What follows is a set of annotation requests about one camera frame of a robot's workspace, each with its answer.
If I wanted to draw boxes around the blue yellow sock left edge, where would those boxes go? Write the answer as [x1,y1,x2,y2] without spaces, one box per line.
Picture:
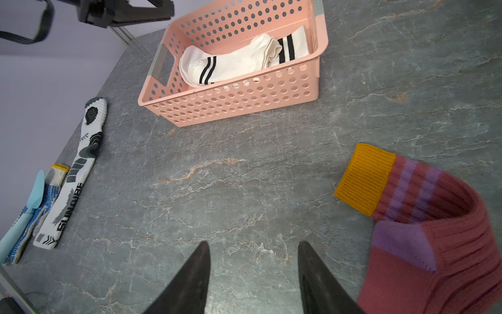
[45,164,70,187]

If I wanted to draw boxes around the magenta purple yellow-cuff sock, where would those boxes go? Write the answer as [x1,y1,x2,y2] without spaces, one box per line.
[335,144,501,313]

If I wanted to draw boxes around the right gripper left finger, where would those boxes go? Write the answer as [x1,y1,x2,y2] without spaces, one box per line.
[145,242,210,314]

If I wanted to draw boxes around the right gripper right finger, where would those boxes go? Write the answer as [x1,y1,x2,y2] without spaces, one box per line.
[298,241,363,314]

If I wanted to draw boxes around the white sport sock left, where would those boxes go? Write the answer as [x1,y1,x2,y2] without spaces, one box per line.
[33,97,108,250]

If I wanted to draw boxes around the pink perforated plastic basket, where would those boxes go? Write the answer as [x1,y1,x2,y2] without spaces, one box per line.
[138,1,329,127]

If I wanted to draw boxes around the white sock two black stripes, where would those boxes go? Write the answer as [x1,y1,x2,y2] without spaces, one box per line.
[268,26,311,67]

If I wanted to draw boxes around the blue dotted work glove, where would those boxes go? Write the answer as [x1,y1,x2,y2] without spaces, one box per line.
[1,184,61,265]

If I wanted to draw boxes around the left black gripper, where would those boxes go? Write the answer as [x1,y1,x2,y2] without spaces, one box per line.
[62,0,175,28]

